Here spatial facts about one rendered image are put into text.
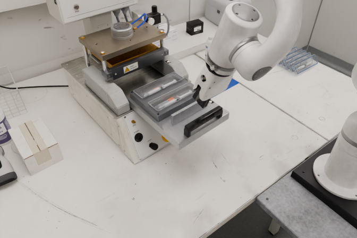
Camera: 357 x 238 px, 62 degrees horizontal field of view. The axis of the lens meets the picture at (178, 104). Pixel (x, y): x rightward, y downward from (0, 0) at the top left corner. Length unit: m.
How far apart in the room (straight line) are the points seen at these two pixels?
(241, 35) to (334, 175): 0.63
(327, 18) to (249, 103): 2.08
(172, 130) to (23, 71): 1.00
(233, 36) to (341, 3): 2.65
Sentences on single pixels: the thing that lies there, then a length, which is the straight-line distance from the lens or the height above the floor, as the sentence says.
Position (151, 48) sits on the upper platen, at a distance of 1.15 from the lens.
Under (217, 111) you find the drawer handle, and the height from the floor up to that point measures 1.01.
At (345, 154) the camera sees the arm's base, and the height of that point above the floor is 0.92.
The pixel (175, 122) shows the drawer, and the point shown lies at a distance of 0.92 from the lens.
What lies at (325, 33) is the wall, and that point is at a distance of 3.39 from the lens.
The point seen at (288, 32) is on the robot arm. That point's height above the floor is 1.35.
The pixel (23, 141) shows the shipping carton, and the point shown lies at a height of 0.84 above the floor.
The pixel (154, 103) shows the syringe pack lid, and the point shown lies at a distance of 0.96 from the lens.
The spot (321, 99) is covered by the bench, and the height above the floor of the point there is 0.75.
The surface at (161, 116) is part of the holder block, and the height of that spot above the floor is 0.99.
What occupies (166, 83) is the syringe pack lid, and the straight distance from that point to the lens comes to 1.04.
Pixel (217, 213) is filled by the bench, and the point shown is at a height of 0.75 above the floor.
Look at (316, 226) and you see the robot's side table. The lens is 1.06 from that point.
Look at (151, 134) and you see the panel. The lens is 1.11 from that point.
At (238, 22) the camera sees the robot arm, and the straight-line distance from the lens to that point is 0.63.
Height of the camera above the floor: 1.61
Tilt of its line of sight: 39 degrees down
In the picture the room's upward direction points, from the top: straight up
